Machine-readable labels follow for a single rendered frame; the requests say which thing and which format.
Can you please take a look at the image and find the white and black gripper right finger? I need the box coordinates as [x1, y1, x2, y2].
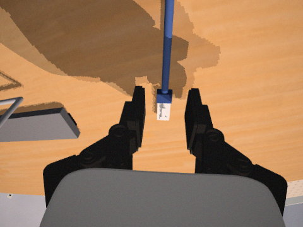
[184, 88, 288, 217]

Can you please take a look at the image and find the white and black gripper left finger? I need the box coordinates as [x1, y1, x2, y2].
[43, 86, 146, 208]

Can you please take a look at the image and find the blue patch cord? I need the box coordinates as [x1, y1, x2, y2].
[162, 0, 174, 93]

